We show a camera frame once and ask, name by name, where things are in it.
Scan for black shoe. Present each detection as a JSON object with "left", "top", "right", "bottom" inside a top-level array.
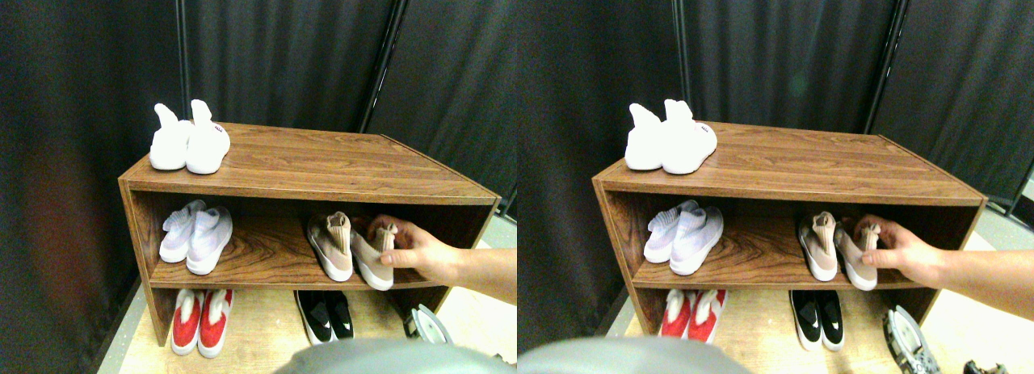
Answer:
[
  {"left": 789, "top": 290, "right": 823, "bottom": 351},
  {"left": 295, "top": 290, "right": 336, "bottom": 346},
  {"left": 325, "top": 291, "right": 355, "bottom": 339},
  {"left": 816, "top": 291, "right": 846, "bottom": 352}
]

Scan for white shoe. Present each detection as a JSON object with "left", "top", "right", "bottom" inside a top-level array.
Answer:
[
  {"left": 186, "top": 99, "right": 232, "bottom": 175},
  {"left": 661, "top": 99, "right": 718, "bottom": 175},
  {"left": 149, "top": 103, "right": 193, "bottom": 170},
  {"left": 624, "top": 103, "right": 668, "bottom": 170}
]

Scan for person's hand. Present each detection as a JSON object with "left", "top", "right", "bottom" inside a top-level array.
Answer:
[
  {"left": 368, "top": 214, "right": 461, "bottom": 284},
  {"left": 852, "top": 214, "right": 946, "bottom": 286}
]

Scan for brown shoe rack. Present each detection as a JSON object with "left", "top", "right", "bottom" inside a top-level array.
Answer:
[
  {"left": 118, "top": 122, "right": 502, "bottom": 347},
  {"left": 592, "top": 121, "right": 988, "bottom": 336}
]

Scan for pale lilac shoe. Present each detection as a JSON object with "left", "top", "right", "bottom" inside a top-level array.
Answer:
[
  {"left": 644, "top": 200, "right": 697, "bottom": 263},
  {"left": 159, "top": 200, "right": 206, "bottom": 263},
  {"left": 670, "top": 207, "right": 725, "bottom": 276},
  {"left": 186, "top": 207, "right": 233, "bottom": 275}
]

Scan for red shoe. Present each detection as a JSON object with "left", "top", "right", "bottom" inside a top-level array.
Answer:
[
  {"left": 658, "top": 290, "right": 691, "bottom": 338},
  {"left": 685, "top": 290, "right": 720, "bottom": 342},
  {"left": 170, "top": 289, "right": 204, "bottom": 356},
  {"left": 197, "top": 289, "right": 233, "bottom": 359}
]

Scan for curtain stand pole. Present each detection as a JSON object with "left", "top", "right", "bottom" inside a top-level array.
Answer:
[
  {"left": 356, "top": 0, "right": 413, "bottom": 135},
  {"left": 669, "top": 0, "right": 687, "bottom": 128},
  {"left": 862, "top": 0, "right": 913, "bottom": 135}
]

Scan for beige shoe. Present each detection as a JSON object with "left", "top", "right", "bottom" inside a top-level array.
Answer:
[
  {"left": 798, "top": 212, "right": 839, "bottom": 282},
  {"left": 834, "top": 223, "right": 881, "bottom": 292},
  {"left": 307, "top": 212, "right": 354, "bottom": 282},
  {"left": 350, "top": 223, "right": 398, "bottom": 291}
]

